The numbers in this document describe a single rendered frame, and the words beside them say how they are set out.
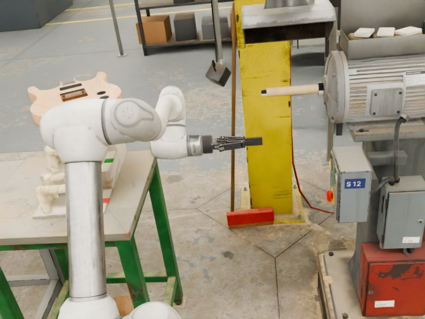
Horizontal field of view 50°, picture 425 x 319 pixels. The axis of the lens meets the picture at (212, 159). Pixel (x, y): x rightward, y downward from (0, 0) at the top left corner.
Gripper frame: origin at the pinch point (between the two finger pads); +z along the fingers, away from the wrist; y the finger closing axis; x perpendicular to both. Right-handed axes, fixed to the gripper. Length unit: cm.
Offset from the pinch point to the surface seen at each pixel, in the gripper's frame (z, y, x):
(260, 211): 0, -87, -78
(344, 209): 28.3, 39.0, -11.1
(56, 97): -76, 0, 23
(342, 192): 27.3, 40.0, -4.5
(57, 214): -72, 29, -13
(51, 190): -72, 30, -3
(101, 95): -58, 1, 23
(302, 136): 38, -206, -71
